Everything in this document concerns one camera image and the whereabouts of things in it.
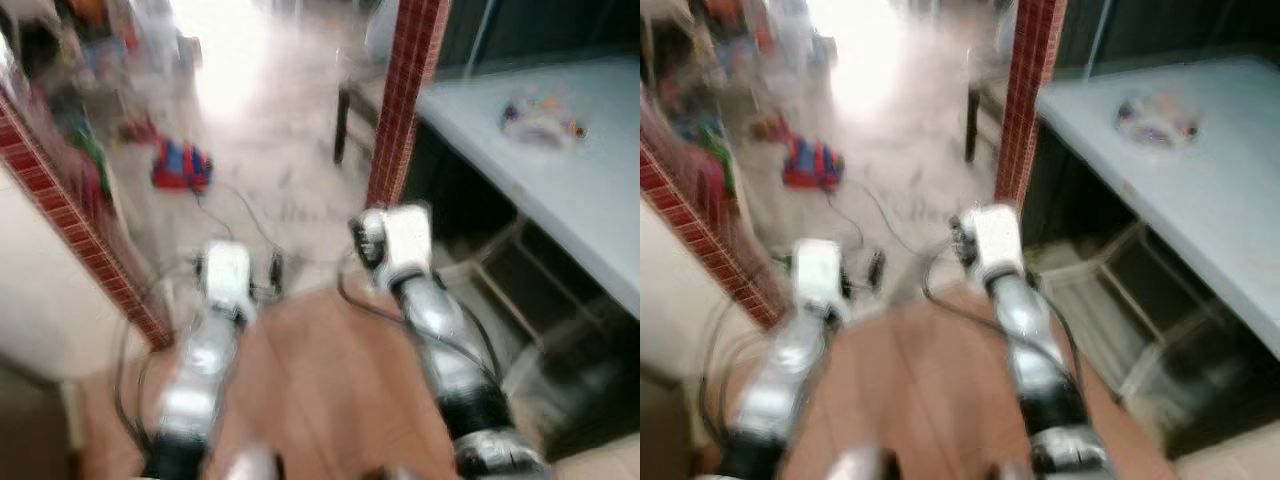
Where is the red and blue toy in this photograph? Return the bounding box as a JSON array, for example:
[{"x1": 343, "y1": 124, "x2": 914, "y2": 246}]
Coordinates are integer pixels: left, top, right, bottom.
[
  {"x1": 150, "y1": 140, "x2": 215, "y2": 194},
  {"x1": 783, "y1": 138, "x2": 844, "y2": 193}
]

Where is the plate of colourful items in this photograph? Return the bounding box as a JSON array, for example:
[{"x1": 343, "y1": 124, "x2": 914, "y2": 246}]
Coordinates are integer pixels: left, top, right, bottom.
[
  {"x1": 500, "y1": 92, "x2": 589, "y2": 151},
  {"x1": 1115, "y1": 90, "x2": 1201, "y2": 151}
]

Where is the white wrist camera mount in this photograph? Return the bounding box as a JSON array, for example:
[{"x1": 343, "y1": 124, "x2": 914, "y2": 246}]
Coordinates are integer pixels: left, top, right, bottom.
[
  {"x1": 372, "y1": 203, "x2": 434, "y2": 291},
  {"x1": 200, "y1": 240, "x2": 259, "y2": 323},
  {"x1": 792, "y1": 238, "x2": 851, "y2": 323},
  {"x1": 962, "y1": 203, "x2": 1026, "y2": 289}
]

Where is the green cloth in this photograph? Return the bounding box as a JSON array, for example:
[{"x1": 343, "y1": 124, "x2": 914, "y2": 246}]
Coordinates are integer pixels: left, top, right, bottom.
[
  {"x1": 75, "y1": 125, "x2": 113, "y2": 196},
  {"x1": 695, "y1": 120, "x2": 739, "y2": 196}
]

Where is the light blue table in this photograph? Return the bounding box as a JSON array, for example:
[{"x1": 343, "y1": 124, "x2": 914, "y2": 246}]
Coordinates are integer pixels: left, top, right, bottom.
[
  {"x1": 1035, "y1": 55, "x2": 1280, "y2": 361},
  {"x1": 415, "y1": 55, "x2": 641, "y2": 323}
]

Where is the white frame rack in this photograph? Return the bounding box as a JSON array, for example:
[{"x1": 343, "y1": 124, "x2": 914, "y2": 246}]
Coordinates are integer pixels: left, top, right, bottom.
[
  {"x1": 435, "y1": 215, "x2": 641, "y2": 401},
  {"x1": 1035, "y1": 222, "x2": 1280, "y2": 421}
]

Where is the dark wooden chair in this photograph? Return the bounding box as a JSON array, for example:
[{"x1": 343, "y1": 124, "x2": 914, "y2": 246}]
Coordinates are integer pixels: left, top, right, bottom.
[
  {"x1": 333, "y1": 80, "x2": 386, "y2": 166},
  {"x1": 963, "y1": 80, "x2": 1006, "y2": 166}
]

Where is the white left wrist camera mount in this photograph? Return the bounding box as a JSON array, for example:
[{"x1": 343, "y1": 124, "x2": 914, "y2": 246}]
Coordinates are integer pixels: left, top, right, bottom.
[
  {"x1": 792, "y1": 238, "x2": 851, "y2": 323},
  {"x1": 200, "y1": 240, "x2": 259, "y2": 323}
]

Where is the grey robot left leg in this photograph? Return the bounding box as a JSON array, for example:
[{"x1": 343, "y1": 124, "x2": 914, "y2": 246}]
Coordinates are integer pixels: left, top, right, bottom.
[
  {"x1": 222, "y1": 443, "x2": 283, "y2": 480},
  {"x1": 832, "y1": 446, "x2": 897, "y2": 480}
]

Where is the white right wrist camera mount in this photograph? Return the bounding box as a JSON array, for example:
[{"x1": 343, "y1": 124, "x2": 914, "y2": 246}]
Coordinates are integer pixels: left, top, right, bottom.
[
  {"x1": 962, "y1": 203, "x2": 1026, "y2": 289},
  {"x1": 372, "y1": 203, "x2": 434, "y2": 291}
]

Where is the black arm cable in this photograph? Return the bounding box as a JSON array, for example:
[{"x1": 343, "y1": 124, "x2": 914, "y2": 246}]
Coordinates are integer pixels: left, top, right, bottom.
[
  {"x1": 700, "y1": 262, "x2": 791, "y2": 451},
  {"x1": 110, "y1": 262, "x2": 201, "y2": 456},
  {"x1": 920, "y1": 245, "x2": 1086, "y2": 386},
  {"x1": 335, "y1": 250, "x2": 506, "y2": 391}
]

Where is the red tiled pillar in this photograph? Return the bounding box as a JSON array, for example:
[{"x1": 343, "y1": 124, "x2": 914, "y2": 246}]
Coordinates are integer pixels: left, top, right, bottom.
[
  {"x1": 365, "y1": 0, "x2": 453, "y2": 211},
  {"x1": 993, "y1": 0, "x2": 1069, "y2": 211}
]

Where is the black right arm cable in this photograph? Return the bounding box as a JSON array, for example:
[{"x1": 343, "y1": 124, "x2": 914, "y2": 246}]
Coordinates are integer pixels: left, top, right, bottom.
[
  {"x1": 335, "y1": 250, "x2": 506, "y2": 391},
  {"x1": 920, "y1": 245, "x2": 1086, "y2": 386}
]

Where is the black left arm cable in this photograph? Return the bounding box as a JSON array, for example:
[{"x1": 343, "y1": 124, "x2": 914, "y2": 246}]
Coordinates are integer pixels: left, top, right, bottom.
[
  {"x1": 700, "y1": 262, "x2": 791, "y2": 451},
  {"x1": 110, "y1": 262, "x2": 201, "y2": 456}
]

